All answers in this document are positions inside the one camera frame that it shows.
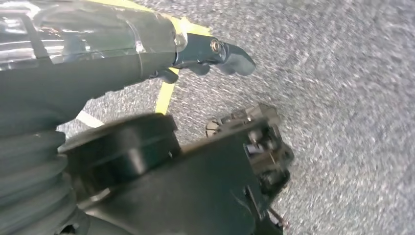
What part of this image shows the white floor tape strip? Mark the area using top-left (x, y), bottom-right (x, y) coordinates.
top-left (76, 110), bottom-right (105, 129)

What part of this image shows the yellow floor tape square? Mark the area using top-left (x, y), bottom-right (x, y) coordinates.
top-left (87, 0), bottom-right (213, 115)

